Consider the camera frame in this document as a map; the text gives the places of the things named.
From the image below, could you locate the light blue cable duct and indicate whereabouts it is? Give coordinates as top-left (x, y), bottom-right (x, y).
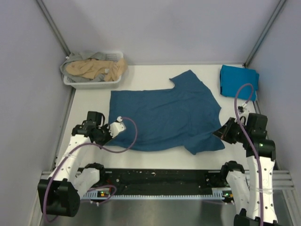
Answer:
top-left (81, 188), bottom-right (234, 202)

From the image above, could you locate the white plastic basket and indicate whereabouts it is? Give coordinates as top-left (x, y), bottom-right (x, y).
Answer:
top-left (62, 52), bottom-right (127, 89)

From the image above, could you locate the dark blue t shirt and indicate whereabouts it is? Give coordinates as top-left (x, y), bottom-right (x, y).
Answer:
top-left (108, 70), bottom-right (225, 155)

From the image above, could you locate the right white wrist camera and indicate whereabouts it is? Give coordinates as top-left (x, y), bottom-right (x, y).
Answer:
top-left (237, 103), bottom-right (249, 114)

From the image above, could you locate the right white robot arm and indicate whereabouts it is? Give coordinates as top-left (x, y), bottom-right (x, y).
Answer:
top-left (213, 113), bottom-right (278, 226)

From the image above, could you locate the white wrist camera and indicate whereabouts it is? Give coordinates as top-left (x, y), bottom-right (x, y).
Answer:
top-left (109, 116), bottom-right (126, 138)
top-left (237, 103), bottom-right (249, 114)

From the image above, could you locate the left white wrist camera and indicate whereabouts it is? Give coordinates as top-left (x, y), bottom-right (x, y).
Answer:
top-left (109, 116), bottom-right (126, 138)

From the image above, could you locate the folded bright blue t shirt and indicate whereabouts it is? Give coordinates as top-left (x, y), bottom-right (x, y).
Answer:
top-left (220, 65), bottom-right (259, 101)

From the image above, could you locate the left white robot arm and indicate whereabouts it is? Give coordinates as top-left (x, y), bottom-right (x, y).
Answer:
top-left (38, 111), bottom-right (111, 220)

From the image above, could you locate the aluminium frame post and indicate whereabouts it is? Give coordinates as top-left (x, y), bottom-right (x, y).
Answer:
top-left (35, 0), bottom-right (71, 56)
top-left (243, 0), bottom-right (287, 68)

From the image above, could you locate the grey t shirt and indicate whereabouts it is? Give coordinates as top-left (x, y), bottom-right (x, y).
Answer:
top-left (60, 51), bottom-right (106, 83)

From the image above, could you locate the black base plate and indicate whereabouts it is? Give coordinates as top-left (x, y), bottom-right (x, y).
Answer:
top-left (92, 168), bottom-right (229, 196)

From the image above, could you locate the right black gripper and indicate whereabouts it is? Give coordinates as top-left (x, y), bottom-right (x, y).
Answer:
top-left (212, 116), bottom-right (250, 143)

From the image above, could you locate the left aluminium frame post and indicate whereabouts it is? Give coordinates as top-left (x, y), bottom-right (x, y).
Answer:
top-left (35, 0), bottom-right (71, 56)

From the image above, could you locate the right aluminium frame post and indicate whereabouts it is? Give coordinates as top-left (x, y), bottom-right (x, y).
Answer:
top-left (243, 0), bottom-right (287, 68)

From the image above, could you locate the beige t shirt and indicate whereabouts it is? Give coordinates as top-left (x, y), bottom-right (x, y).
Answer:
top-left (65, 58), bottom-right (128, 82)

